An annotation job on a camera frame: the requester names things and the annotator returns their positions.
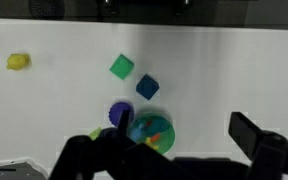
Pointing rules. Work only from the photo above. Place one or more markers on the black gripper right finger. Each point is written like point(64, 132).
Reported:
point(245, 131)

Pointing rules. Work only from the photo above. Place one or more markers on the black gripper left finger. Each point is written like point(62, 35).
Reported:
point(124, 120)

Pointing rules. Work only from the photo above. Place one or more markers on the yellow starfish toy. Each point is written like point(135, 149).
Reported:
point(152, 143)

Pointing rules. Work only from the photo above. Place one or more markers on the purple ridged ball toy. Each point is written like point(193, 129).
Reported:
point(116, 112)

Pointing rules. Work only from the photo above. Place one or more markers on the light blue toy piece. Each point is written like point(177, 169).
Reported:
point(137, 134)

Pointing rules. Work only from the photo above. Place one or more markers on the orange toy piece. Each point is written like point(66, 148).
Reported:
point(155, 137)

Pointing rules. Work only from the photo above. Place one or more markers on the green plastic bowl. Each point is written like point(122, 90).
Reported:
point(165, 141)

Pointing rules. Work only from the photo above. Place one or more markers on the yellow rubber duck toy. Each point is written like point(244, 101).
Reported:
point(17, 61)

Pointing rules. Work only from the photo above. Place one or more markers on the lime green flat block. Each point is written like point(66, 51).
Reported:
point(95, 133)

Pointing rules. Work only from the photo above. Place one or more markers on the dark navy cube block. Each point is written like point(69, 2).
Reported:
point(147, 86)

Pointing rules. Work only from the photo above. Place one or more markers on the green cube block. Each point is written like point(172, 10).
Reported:
point(121, 66)

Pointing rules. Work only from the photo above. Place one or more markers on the grey metal mounting plate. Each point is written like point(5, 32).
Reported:
point(10, 170)

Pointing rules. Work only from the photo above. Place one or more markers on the black round grille object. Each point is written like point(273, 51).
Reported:
point(46, 8)

